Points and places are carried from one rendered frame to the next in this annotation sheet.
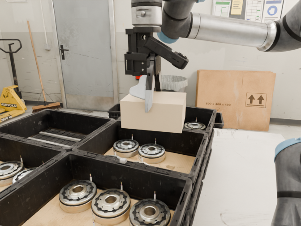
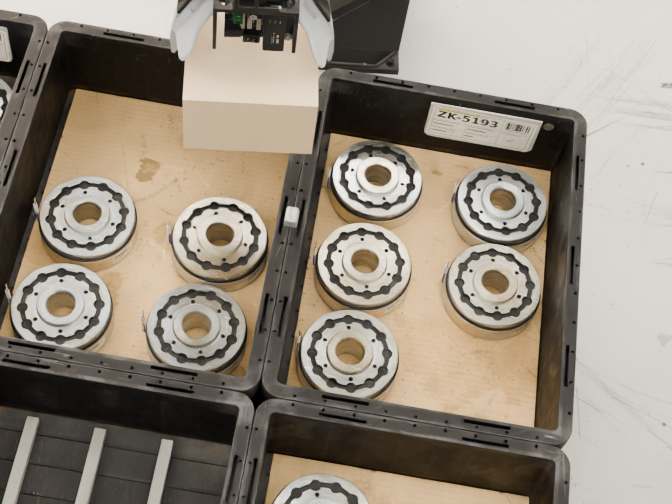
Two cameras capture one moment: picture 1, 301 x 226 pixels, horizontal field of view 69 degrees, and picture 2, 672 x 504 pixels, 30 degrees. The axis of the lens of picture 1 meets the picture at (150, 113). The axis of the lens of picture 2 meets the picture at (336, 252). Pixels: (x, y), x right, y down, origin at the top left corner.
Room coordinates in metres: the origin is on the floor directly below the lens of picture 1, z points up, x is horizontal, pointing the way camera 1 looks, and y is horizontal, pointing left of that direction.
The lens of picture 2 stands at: (0.76, 0.71, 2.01)
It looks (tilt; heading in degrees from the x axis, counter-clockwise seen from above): 60 degrees down; 247
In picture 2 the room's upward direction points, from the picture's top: 11 degrees clockwise
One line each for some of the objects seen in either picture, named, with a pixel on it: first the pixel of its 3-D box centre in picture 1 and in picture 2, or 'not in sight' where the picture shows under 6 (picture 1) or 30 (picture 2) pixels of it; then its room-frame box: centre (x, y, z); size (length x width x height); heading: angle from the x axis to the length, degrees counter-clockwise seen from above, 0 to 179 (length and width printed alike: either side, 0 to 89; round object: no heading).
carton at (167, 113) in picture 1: (155, 109); (251, 58); (0.58, -0.01, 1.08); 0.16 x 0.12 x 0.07; 77
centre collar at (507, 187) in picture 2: not in sight; (502, 200); (0.30, 0.06, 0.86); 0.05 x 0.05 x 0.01
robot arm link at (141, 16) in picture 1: (146, 18); not in sight; (0.58, 0.01, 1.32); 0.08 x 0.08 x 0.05
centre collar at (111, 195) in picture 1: (110, 200); (364, 262); (0.48, 0.11, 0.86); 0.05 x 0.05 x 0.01
